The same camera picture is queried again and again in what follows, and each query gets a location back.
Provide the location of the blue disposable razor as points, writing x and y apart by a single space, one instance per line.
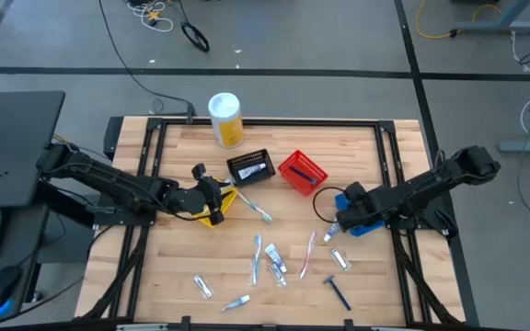
338 294
303 174

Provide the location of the red plastic basket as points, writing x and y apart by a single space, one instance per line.
299 156

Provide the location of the black desk top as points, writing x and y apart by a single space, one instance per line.
16 138

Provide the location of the black plastic basket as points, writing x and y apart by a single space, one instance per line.
246 161

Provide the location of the black metal table frame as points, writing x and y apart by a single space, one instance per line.
269 122

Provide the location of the left arm's gripper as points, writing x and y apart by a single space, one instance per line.
196 200

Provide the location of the right arm's gripper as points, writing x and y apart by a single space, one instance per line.
366 209

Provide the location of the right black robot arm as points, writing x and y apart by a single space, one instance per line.
430 184

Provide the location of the black computer mouse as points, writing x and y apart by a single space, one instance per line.
2 287

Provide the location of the wrapped nail clipper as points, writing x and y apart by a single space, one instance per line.
203 286
340 259
278 277

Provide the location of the red toothbrush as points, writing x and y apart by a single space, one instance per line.
307 255

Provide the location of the grey desk foot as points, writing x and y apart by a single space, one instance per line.
527 146

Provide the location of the yellow plastic basket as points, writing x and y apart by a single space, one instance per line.
229 200

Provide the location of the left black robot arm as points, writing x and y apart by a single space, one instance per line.
108 179

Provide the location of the green toothbrush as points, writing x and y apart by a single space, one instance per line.
256 209

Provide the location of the white yellow wipes canister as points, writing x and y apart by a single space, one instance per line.
226 124

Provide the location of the blue toothbrush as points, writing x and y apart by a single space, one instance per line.
256 262

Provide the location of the blue plastic basket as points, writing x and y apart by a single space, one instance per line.
366 230

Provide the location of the desk with grey metal legs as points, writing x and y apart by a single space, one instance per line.
495 27

